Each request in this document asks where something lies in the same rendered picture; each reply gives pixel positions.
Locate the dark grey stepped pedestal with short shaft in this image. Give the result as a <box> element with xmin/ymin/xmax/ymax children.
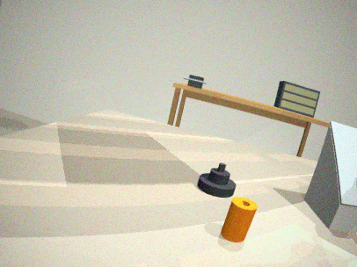
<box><xmin>197</xmin><ymin>163</ymin><xmax>237</xmax><ymax>198</ymax></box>

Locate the orange knob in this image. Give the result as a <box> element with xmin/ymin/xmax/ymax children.
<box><xmin>221</xmin><ymin>197</ymin><xmax>257</xmax><ymax>242</ymax></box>

